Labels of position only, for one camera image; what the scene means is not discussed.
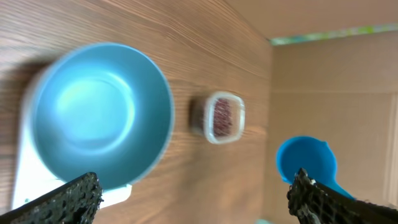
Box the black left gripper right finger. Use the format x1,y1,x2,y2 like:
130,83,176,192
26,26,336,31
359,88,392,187
287,168,397,224

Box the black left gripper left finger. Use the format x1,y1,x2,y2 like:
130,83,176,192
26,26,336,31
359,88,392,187
1,172,103,224

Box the blue plastic measuring scoop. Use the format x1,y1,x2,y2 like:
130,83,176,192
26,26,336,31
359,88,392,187
275,136,353,199

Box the white digital kitchen scale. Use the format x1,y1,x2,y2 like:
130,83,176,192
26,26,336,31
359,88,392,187
11,73,133,209

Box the teal blue bowl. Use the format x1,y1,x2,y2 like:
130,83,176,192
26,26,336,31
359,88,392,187
30,42,175,190

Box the red beans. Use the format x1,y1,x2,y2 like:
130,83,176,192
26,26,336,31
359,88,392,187
213,98,233,138

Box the clear plastic container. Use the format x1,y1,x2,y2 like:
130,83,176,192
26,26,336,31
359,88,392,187
190,91,245,144

